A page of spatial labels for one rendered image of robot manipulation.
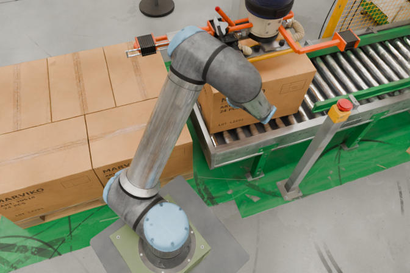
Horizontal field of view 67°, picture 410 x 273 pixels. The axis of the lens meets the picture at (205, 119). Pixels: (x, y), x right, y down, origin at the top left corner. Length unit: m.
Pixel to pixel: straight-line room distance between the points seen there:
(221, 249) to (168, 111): 0.75
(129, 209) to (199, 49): 0.61
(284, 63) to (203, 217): 0.93
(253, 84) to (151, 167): 0.43
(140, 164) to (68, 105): 1.23
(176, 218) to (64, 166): 1.01
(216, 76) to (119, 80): 1.48
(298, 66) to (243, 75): 1.00
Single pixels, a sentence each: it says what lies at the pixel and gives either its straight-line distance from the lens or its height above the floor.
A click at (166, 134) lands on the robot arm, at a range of 0.94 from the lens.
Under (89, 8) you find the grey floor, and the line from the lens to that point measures 3.88.
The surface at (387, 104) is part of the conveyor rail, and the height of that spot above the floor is 0.59.
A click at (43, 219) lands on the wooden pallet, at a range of 2.44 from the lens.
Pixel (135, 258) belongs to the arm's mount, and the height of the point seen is 0.87.
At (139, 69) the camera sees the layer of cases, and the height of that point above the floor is 0.54.
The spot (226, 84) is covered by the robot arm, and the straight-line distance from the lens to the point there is 0.81.
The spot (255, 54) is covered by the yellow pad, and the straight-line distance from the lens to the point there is 1.59.
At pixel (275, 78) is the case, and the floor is 0.95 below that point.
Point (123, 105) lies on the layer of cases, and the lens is 2.09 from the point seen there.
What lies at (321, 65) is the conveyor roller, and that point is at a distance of 2.46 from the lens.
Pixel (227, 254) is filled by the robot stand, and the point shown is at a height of 0.75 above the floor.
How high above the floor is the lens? 2.16
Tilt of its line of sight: 55 degrees down
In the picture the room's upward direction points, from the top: 3 degrees clockwise
